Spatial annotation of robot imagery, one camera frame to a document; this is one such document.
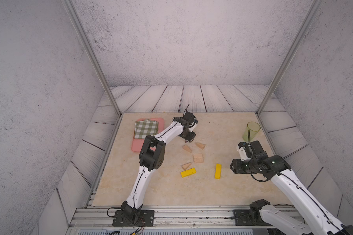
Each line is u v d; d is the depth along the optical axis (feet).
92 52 2.83
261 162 1.76
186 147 3.25
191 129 2.99
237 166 2.16
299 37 2.61
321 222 1.27
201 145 3.27
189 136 2.99
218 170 2.93
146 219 2.39
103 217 2.45
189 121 2.71
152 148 2.11
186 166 2.96
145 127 3.65
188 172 2.93
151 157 1.97
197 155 3.16
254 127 3.15
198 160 3.07
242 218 2.38
